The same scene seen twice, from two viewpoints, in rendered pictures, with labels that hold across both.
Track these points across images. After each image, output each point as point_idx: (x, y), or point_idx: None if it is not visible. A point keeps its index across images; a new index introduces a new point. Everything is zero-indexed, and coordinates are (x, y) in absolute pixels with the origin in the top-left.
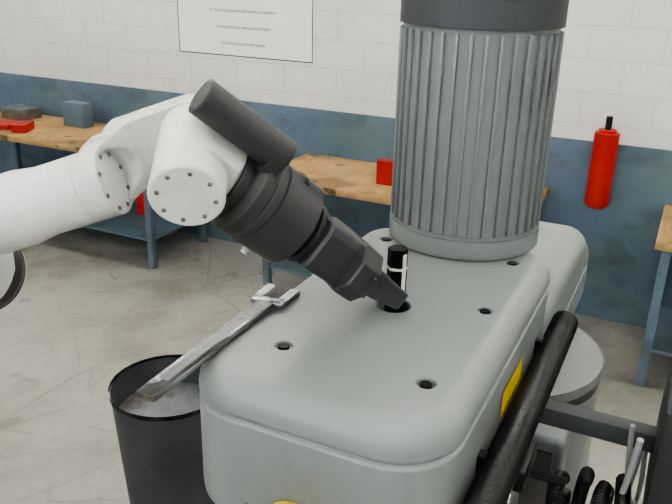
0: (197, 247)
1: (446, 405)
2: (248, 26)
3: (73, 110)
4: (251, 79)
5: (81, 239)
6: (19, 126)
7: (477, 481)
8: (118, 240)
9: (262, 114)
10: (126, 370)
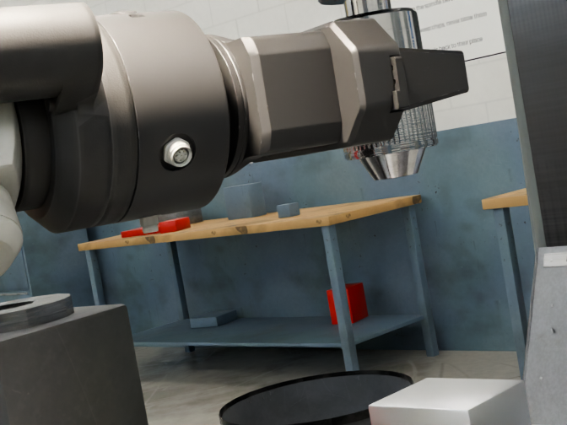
0: (423, 362)
1: None
2: (455, 18)
3: (238, 195)
4: (470, 92)
5: (258, 373)
6: (169, 223)
7: None
8: (309, 368)
9: (494, 138)
10: (255, 395)
